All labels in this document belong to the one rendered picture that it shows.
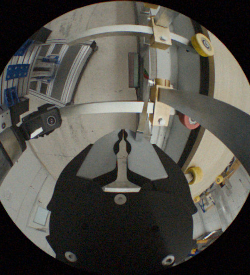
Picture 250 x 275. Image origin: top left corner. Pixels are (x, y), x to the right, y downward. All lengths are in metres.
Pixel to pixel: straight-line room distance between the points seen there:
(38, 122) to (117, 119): 1.04
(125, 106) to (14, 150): 0.29
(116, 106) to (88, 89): 0.96
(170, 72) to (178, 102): 0.41
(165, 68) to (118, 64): 0.70
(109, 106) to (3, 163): 0.29
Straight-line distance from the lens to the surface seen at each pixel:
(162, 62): 0.55
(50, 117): 0.21
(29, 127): 0.24
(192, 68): 0.49
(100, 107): 0.25
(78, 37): 0.33
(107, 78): 1.12
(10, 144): 0.22
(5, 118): 0.61
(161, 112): 0.25
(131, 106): 0.24
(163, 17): 0.30
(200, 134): 0.37
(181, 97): 0.15
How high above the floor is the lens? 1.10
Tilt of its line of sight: 58 degrees down
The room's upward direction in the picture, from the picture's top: 179 degrees counter-clockwise
